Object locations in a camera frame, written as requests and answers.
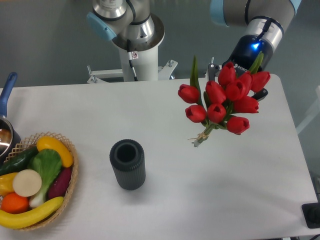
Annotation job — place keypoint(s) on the orange fruit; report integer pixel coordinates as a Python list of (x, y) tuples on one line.
[(14, 204)]

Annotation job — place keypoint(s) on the green bok choy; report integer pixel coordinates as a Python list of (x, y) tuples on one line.
[(47, 163)]

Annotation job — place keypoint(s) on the dark grey ribbed vase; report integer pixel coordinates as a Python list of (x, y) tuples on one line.
[(127, 158)]

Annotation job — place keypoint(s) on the yellow bell pepper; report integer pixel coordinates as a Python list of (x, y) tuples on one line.
[(6, 183)]

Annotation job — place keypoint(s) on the blue handled saucepan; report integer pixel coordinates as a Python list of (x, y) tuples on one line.
[(8, 136)]

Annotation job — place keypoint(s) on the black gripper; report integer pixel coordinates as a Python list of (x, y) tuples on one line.
[(242, 57)]

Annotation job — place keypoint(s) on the purple sweet potato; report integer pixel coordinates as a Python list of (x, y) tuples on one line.
[(61, 183)]

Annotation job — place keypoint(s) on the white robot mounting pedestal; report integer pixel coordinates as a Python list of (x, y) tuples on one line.
[(138, 47)]

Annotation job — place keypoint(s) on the green cucumber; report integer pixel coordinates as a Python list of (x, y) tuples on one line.
[(18, 162)]

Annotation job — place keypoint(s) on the black device at edge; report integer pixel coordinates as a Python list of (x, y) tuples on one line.
[(311, 212)]

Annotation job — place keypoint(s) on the yellow banana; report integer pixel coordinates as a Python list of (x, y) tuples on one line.
[(31, 217)]

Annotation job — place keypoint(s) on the beige round disc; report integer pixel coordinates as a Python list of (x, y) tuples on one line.
[(27, 183)]

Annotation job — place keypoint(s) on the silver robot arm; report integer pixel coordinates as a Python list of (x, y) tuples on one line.
[(266, 19)]

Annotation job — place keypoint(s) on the woven wicker basket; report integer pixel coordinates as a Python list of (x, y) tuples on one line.
[(30, 142)]

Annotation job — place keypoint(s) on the red tulip bouquet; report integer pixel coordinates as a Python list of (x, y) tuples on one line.
[(224, 99)]

